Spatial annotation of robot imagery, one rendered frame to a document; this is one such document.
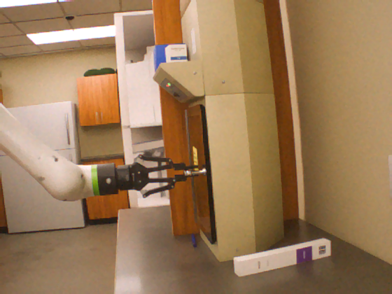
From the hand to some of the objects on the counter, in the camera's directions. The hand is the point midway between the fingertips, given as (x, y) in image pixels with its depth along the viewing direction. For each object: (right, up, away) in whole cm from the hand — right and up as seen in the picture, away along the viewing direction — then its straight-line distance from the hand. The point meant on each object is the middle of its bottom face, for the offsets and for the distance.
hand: (186, 171), depth 130 cm
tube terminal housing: (+19, -24, +9) cm, 32 cm away
